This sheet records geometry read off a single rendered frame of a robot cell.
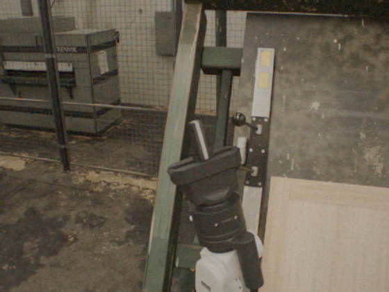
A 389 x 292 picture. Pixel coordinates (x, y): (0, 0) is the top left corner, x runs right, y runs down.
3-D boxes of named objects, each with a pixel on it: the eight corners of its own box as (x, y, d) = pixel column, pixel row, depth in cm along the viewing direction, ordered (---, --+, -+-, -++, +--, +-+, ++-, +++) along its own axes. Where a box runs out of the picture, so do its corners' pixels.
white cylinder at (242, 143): (238, 138, 104) (235, 165, 103) (237, 136, 101) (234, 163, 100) (248, 139, 104) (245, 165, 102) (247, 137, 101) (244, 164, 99)
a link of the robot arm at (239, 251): (225, 201, 67) (236, 251, 70) (183, 229, 60) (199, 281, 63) (273, 211, 58) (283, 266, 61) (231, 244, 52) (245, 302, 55)
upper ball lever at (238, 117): (254, 137, 100) (228, 124, 90) (255, 124, 101) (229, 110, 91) (266, 137, 98) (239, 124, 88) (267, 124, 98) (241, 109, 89)
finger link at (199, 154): (197, 122, 54) (207, 160, 55) (191, 120, 57) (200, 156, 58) (187, 125, 53) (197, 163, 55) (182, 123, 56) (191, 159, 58)
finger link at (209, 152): (191, 120, 57) (200, 156, 58) (197, 122, 54) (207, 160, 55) (200, 117, 57) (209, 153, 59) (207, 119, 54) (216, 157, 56)
